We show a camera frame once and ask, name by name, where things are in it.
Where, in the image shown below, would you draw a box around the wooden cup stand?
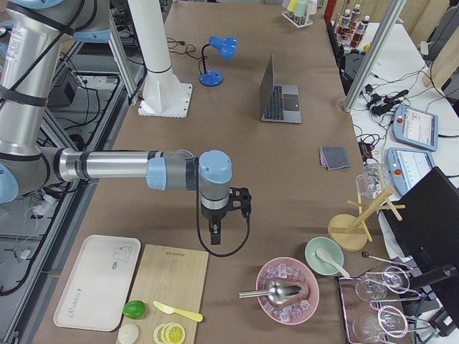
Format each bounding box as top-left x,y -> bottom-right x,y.
328,186 -> 405,252

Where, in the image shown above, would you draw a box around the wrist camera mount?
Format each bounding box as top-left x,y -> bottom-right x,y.
228,187 -> 252,219

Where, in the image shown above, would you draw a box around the pink bowl with ice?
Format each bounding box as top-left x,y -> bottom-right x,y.
255,257 -> 320,325

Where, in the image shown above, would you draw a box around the black glass rack tray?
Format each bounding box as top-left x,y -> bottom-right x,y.
337,277 -> 437,343

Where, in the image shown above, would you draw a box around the wine glass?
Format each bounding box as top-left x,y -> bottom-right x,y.
355,266 -> 410,301
352,305 -> 408,343

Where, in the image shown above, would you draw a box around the aluminium frame post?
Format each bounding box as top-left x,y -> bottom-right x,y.
343,0 -> 406,113

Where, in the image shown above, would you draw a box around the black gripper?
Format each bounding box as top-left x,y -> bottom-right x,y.
202,209 -> 227,245

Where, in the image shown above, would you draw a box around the yellow plastic knife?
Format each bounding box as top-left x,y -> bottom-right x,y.
153,300 -> 204,323

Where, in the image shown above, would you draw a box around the green bowl with spoon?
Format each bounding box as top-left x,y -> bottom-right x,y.
305,236 -> 350,278

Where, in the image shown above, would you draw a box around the teach pendant tablet near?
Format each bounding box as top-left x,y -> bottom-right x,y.
386,148 -> 435,196

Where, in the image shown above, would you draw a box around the white plastic tray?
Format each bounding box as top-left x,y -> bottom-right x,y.
53,234 -> 141,332

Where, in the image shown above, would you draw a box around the rack of coloured cups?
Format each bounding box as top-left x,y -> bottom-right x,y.
281,0 -> 317,29

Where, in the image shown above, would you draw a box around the green lime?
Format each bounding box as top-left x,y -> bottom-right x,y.
123,300 -> 146,319

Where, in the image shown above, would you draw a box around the wine glass upper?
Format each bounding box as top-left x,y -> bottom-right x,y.
355,266 -> 410,301

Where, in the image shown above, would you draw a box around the bottles in wire basket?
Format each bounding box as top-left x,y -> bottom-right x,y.
335,2 -> 370,49

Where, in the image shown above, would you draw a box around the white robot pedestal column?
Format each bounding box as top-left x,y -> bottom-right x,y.
128,0 -> 171,74

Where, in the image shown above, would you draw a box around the wine glass lower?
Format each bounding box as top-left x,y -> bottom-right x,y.
352,305 -> 408,343

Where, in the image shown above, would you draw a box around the blue desk lamp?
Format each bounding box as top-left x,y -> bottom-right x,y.
198,35 -> 239,87

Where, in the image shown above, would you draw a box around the clear glass mug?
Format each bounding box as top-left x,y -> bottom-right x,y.
356,163 -> 392,199

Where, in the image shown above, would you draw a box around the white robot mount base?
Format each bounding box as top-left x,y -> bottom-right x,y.
138,70 -> 193,118

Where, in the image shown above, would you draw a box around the lemon slices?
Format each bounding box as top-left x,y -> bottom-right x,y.
153,322 -> 186,344

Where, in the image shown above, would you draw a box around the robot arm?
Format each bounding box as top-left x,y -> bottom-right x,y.
1,1 -> 235,244

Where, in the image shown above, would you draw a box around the black lamp power cable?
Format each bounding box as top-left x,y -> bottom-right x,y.
165,37 -> 206,64

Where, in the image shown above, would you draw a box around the teach pendant tablet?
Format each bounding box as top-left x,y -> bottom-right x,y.
392,105 -> 439,152
386,148 -> 435,196

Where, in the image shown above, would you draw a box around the grey laptop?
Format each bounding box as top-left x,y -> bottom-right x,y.
260,55 -> 302,124

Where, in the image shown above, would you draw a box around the wooden cutting board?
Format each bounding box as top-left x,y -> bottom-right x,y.
122,244 -> 209,344

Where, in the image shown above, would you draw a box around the peeled white onion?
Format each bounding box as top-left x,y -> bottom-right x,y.
118,324 -> 139,344

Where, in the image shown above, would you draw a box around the teach pendant tablet far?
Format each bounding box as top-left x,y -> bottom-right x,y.
392,105 -> 439,152

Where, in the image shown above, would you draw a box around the metal scoop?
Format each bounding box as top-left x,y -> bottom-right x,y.
238,279 -> 310,307

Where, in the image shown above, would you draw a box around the folded grey cloth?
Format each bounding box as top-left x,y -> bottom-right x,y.
318,146 -> 351,171

